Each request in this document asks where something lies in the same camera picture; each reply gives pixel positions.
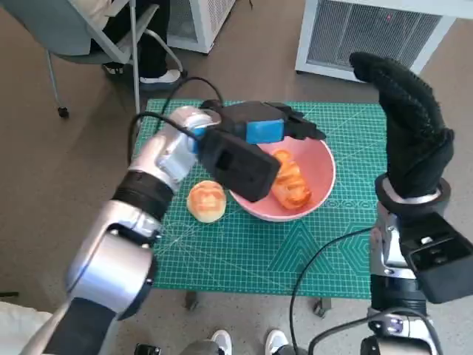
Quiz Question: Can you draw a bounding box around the small white grille unit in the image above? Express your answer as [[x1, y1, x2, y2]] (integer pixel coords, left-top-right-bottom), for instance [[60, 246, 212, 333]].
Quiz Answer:
[[166, 0, 237, 54]]

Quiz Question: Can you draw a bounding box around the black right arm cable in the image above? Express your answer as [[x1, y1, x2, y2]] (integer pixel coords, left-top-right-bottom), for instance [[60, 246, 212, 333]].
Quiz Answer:
[[308, 308, 444, 355], [289, 227, 374, 351]]

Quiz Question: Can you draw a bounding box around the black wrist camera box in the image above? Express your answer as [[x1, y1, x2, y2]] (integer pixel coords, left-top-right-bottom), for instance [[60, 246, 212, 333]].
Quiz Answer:
[[197, 129, 282, 203], [401, 211, 473, 305]]

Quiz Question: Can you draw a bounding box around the person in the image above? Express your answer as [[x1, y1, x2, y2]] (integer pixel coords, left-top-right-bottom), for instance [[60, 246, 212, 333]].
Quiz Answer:
[[183, 329, 296, 355], [0, 301, 55, 355], [90, 0, 182, 89]]

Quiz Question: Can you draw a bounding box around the green cutting mat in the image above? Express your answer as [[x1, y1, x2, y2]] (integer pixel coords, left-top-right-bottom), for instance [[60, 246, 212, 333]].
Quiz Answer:
[[138, 98, 389, 300]]

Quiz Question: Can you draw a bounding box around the large white grille unit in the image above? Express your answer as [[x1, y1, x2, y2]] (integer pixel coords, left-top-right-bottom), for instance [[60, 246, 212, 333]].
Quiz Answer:
[[294, 0, 457, 83]]

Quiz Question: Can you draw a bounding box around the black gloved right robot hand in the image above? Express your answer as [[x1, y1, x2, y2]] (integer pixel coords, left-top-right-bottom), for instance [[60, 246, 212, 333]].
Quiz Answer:
[[349, 51, 455, 200]]

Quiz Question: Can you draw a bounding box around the round toy bread bun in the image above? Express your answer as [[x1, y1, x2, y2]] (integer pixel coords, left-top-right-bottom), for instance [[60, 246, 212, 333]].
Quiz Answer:
[[186, 180, 227, 223]]

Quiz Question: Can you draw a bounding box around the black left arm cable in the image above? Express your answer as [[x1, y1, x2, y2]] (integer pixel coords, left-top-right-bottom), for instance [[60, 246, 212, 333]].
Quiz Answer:
[[127, 76, 225, 166]]

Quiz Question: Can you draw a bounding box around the long toy bread loaf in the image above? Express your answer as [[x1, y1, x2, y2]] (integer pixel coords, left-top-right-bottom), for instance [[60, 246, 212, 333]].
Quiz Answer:
[[271, 149, 313, 210]]

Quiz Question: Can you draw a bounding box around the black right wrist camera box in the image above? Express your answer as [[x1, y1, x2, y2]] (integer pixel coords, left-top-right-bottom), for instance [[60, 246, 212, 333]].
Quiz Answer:
[[401, 211, 473, 305]]

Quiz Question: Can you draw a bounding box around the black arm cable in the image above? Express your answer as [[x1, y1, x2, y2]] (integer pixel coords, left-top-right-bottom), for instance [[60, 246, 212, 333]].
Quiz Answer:
[[289, 227, 374, 351], [127, 76, 225, 166], [308, 308, 444, 355]]

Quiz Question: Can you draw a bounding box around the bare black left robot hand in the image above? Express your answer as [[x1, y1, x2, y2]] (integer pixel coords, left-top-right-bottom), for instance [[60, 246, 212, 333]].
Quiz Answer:
[[217, 99, 328, 146]]

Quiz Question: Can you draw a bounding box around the pink bowl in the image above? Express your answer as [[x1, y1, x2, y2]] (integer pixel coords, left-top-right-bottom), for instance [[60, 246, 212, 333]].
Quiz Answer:
[[228, 138, 336, 223]]

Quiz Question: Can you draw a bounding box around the grey chair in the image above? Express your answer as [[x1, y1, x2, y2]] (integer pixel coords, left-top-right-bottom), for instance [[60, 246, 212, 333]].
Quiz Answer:
[[0, 0, 186, 119]]

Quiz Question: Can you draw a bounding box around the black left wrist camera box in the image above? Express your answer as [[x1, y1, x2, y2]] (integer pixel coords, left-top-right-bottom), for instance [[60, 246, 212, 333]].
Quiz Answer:
[[197, 129, 282, 203]]

